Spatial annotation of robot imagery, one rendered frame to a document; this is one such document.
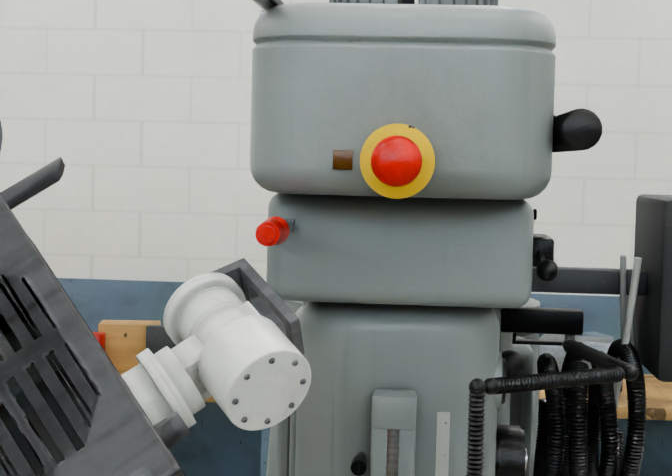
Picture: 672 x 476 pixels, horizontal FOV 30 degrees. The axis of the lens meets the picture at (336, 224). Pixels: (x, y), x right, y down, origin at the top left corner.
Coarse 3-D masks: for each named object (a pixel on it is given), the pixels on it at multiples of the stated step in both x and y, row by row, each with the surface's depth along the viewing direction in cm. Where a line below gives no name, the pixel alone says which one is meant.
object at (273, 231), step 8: (264, 224) 99; (272, 224) 99; (280, 224) 101; (288, 224) 109; (256, 232) 99; (264, 232) 99; (272, 232) 98; (280, 232) 99; (288, 232) 103; (264, 240) 99; (272, 240) 99; (280, 240) 100
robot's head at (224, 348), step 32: (192, 288) 90; (224, 288) 91; (192, 320) 89; (224, 320) 88; (256, 320) 87; (160, 352) 88; (192, 352) 87; (224, 352) 85; (256, 352) 84; (288, 352) 84; (192, 384) 86; (224, 384) 84; (256, 384) 84; (288, 384) 86; (192, 416) 86; (256, 416) 86
